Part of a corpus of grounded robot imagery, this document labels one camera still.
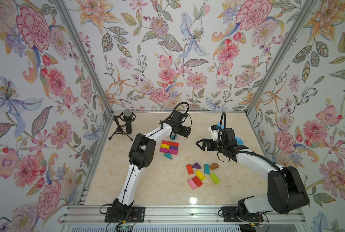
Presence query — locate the brown small block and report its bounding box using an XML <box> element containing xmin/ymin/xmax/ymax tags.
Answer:
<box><xmin>209</xmin><ymin>163</ymin><xmax>219</xmax><ymax>171</ymax></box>

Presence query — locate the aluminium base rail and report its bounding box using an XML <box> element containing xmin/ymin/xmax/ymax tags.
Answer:
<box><xmin>58</xmin><ymin>205</ymin><xmax>310</xmax><ymax>232</ymax></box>

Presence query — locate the pink rectangular block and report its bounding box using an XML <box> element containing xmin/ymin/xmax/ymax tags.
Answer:
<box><xmin>188</xmin><ymin>179</ymin><xmax>198</xmax><ymax>190</ymax></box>

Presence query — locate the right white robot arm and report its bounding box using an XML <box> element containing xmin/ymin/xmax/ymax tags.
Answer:
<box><xmin>196</xmin><ymin>128</ymin><xmax>310</xmax><ymax>219</ymax></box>

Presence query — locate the magenta rectangular block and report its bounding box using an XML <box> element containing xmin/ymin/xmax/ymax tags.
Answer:
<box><xmin>169</xmin><ymin>149</ymin><xmax>178</xmax><ymax>155</ymax></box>
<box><xmin>160</xmin><ymin>148</ymin><xmax>169</xmax><ymax>153</ymax></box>

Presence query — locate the blue toy microphone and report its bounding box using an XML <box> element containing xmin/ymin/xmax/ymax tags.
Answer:
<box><xmin>212</xmin><ymin>123</ymin><xmax>244</xmax><ymax>147</ymax></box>

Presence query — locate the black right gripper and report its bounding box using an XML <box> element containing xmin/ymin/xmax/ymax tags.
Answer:
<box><xmin>196</xmin><ymin>139</ymin><xmax>228</xmax><ymax>154</ymax></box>

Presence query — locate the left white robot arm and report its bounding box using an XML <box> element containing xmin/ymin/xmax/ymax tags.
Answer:
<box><xmin>112</xmin><ymin>110</ymin><xmax>192</xmax><ymax>220</ymax></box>

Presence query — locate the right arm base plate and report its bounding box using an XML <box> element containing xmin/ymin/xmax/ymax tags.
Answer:
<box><xmin>219</xmin><ymin>206</ymin><xmax>264</xmax><ymax>223</ymax></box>

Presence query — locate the green rectangular block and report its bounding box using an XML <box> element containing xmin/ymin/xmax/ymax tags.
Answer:
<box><xmin>210</xmin><ymin>173</ymin><xmax>220</xmax><ymax>184</ymax></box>

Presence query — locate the teal triangle block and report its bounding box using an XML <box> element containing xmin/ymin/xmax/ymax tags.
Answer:
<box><xmin>170</xmin><ymin>134</ymin><xmax>177</xmax><ymax>140</ymax></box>
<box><xmin>164</xmin><ymin>153</ymin><xmax>172</xmax><ymax>160</ymax></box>

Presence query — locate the black tripod mic stand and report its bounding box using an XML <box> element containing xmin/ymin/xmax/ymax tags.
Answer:
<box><xmin>108</xmin><ymin>112</ymin><xmax>136</xmax><ymax>141</ymax></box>

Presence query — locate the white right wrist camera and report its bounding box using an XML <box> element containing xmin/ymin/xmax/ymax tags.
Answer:
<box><xmin>208</xmin><ymin>125</ymin><xmax>219</xmax><ymax>141</ymax></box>

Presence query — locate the purple triangle block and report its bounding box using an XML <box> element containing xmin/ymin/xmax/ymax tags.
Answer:
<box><xmin>192</xmin><ymin>163</ymin><xmax>201</xmax><ymax>169</ymax></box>

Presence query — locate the red rectangular block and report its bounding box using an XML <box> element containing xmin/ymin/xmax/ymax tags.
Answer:
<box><xmin>192</xmin><ymin>177</ymin><xmax>203</xmax><ymax>187</ymax></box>
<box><xmin>170</xmin><ymin>142</ymin><xmax>179</xmax><ymax>147</ymax></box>
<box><xmin>162</xmin><ymin>140</ymin><xmax>171</xmax><ymax>145</ymax></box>
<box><xmin>186</xmin><ymin>164</ymin><xmax>194</xmax><ymax>175</ymax></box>

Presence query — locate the yellow rectangular block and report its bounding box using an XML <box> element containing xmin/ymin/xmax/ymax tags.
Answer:
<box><xmin>161</xmin><ymin>144</ymin><xmax>170</xmax><ymax>149</ymax></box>
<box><xmin>195</xmin><ymin>170</ymin><xmax>206</xmax><ymax>181</ymax></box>

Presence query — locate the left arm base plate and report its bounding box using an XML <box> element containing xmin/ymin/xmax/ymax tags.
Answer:
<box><xmin>104</xmin><ymin>207</ymin><xmax>145</xmax><ymax>223</ymax></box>

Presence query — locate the black rhinestone microphone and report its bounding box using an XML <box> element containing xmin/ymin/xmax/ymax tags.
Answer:
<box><xmin>123</xmin><ymin>109</ymin><xmax>132</xmax><ymax>134</ymax></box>

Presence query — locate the teal small block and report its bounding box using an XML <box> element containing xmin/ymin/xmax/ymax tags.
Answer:
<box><xmin>204</xmin><ymin>164</ymin><xmax>210</xmax><ymax>175</ymax></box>

